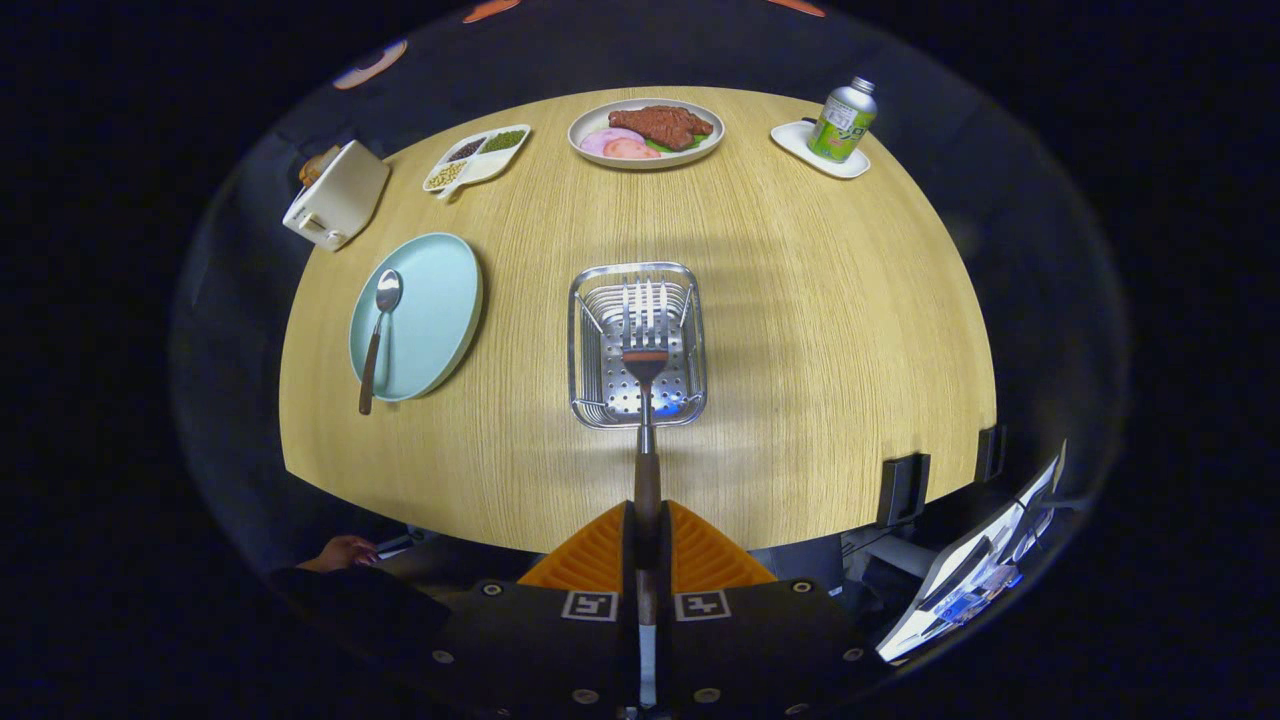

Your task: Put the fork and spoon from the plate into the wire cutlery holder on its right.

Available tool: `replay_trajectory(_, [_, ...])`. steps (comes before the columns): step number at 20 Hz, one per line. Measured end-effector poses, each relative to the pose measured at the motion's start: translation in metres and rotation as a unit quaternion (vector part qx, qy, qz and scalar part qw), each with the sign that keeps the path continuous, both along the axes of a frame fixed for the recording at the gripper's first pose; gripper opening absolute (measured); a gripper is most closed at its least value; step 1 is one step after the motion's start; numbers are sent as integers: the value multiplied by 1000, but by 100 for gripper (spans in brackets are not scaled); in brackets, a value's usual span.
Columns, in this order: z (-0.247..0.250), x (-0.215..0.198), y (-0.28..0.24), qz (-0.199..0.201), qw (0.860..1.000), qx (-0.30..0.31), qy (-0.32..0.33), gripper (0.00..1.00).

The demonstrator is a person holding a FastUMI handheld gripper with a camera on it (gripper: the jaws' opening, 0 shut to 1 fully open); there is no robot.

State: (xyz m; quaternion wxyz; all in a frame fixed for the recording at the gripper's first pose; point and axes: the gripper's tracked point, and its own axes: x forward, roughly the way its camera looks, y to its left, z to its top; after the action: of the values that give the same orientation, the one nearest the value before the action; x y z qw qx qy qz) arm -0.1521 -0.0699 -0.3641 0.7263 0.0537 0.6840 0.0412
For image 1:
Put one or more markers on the white divided snack dish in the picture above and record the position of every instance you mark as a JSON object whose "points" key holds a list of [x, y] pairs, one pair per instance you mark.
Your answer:
{"points": [[485, 165]]}

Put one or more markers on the black table clamp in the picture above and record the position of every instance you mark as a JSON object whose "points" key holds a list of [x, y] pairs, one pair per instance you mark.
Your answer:
{"points": [[903, 490], [989, 455]]}

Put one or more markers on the brown grilled steak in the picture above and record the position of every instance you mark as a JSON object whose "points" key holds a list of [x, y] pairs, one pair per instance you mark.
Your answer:
{"points": [[670, 125]]}

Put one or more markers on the white coaster tray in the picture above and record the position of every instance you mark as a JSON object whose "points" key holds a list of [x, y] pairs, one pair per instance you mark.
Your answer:
{"points": [[795, 138]]}

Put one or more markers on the green lettuce leaf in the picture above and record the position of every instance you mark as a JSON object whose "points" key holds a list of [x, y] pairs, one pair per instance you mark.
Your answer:
{"points": [[690, 146]]}

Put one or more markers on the perforated metal basket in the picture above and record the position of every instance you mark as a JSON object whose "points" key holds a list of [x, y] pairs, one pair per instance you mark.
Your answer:
{"points": [[600, 400]]}

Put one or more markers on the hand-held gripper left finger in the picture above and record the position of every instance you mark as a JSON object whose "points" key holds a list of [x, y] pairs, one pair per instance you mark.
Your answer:
{"points": [[560, 640]]}

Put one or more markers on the computer monitor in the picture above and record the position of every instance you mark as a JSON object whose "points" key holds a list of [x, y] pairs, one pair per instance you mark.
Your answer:
{"points": [[960, 590]]}

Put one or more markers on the pale pink ham slice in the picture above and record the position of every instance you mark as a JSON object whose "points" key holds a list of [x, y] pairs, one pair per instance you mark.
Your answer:
{"points": [[605, 138]]}

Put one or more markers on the dark grey case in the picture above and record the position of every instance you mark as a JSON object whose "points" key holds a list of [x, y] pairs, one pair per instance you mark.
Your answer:
{"points": [[800, 562]]}

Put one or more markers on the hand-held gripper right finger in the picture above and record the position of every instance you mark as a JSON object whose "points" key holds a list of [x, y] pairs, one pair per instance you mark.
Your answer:
{"points": [[730, 640]]}

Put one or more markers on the white toaster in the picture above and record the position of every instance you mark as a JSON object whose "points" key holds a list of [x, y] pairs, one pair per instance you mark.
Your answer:
{"points": [[340, 200]]}

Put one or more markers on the light blue round plate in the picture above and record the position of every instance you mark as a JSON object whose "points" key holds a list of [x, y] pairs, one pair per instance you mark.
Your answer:
{"points": [[430, 320]]}

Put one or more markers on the toasted bread slices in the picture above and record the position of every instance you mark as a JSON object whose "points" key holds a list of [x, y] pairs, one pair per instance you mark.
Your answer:
{"points": [[318, 167]]}

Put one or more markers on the green drink bottle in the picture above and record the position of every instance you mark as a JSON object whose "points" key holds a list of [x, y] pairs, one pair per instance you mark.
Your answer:
{"points": [[840, 125]]}

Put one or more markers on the round beige dinner plate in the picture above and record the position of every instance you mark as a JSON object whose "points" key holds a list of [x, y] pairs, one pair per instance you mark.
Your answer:
{"points": [[590, 125]]}

